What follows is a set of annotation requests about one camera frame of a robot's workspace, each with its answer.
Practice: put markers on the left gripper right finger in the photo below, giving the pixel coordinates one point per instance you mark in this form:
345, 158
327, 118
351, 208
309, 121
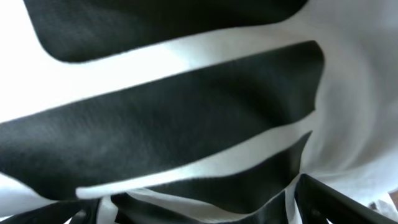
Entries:
320, 204

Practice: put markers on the white t-shirt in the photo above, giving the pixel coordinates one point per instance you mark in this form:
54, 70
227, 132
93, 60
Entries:
196, 111

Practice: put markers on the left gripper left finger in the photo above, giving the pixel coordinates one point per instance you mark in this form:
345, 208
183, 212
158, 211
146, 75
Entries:
78, 212

